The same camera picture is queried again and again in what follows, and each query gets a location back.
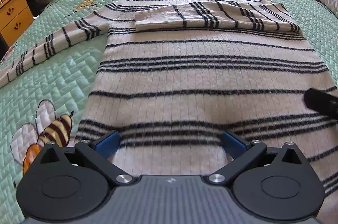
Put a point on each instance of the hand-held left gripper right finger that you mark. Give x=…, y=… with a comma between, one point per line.
x=233, y=145

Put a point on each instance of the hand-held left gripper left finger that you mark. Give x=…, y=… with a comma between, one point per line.
x=108, y=144

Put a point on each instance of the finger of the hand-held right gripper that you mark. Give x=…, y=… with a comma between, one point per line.
x=322, y=105

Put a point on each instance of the white black-striped sweater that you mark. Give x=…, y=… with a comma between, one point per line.
x=198, y=68

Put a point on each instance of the green quilted bee bedspread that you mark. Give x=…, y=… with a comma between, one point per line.
x=52, y=81

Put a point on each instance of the wooden desk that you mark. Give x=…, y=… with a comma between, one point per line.
x=15, y=15

